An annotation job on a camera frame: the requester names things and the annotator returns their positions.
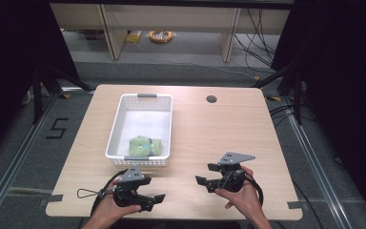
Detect bundle of black cables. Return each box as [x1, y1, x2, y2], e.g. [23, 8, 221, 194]
[234, 8, 278, 69]

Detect light wooden desk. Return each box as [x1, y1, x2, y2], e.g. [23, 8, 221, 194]
[50, 2, 292, 64]

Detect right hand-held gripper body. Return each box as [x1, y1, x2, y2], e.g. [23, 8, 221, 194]
[216, 151, 256, 194]

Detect white plastic basket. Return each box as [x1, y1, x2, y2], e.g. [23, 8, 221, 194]
[105, 93, 173, 168]

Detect black curtain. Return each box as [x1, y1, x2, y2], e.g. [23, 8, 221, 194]
[271, 0, 366, 220]
[0, 0, 80, 163]

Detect person's left hand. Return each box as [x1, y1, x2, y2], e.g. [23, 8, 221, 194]
[90, 178, 142, 227]

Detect black floor cables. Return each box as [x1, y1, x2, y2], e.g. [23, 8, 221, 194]
[268, 104, 296, 121]

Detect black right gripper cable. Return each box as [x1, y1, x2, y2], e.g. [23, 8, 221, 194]
[221, 169, 265, 208]

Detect yellow packet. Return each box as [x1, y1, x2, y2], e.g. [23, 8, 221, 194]
[125, 30, 144, 44]

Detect thin pale floor cable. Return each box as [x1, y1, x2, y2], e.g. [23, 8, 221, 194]
[132, 40, 262, 81]

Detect aluminium floor rail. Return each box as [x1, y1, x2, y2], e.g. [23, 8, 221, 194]
[286, 97, 355, 229]
[0, 91, 61, 221]

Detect person's right hand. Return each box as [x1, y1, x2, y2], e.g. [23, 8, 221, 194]
[213, 166, 264, 221]

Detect black metal stand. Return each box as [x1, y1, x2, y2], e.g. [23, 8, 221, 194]
[251, 62, 305, 126]
[30, 62, 93, 126]

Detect yellow cable coil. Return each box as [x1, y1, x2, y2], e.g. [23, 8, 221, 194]
[148, 30, 175, 45]

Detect thin black floor cable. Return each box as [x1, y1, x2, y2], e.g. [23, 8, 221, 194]
[291, 178, 326, 229]

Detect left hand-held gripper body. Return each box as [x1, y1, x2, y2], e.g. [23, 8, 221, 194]
[112, 164, 153, 208]

